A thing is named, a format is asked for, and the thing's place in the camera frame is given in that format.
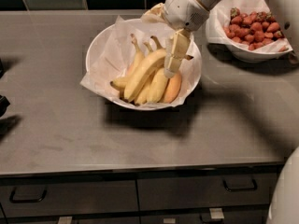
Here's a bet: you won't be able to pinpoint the white strawberry bowl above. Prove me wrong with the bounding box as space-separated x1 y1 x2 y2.
205 4 293 63

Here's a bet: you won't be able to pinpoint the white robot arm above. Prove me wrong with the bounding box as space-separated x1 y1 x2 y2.
141 0 299 224

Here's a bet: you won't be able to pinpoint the white banana bowl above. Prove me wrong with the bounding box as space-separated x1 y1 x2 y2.
80 17 202 111

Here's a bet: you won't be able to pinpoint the small lower yellow banana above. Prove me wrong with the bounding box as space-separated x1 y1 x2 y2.
134 77 152 105

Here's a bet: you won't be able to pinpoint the orange-tinted right banana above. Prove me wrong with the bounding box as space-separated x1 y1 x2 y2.
162 72 182 104

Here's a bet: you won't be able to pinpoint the left black drawer handle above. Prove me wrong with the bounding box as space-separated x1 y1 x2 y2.
9 186 48 203

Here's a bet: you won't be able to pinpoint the right black drawer handle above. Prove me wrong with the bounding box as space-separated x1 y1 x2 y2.
222 175 258 192

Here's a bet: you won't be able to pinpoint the white paper liner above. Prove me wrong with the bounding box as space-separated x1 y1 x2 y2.
81 18 201 111

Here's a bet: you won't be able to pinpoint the right drawer front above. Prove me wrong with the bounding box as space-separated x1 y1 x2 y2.
137 174 277 211

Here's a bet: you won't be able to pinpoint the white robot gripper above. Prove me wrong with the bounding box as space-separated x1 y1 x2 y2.
140 0 209 78

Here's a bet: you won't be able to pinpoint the left drawer front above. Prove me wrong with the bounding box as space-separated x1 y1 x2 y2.
0 181 138 217

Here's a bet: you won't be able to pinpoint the pile of red strawberries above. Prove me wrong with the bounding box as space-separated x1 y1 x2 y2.
223 7 284 50

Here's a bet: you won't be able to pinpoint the lower drawer black handle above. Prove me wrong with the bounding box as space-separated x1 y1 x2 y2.
199 213 224 224

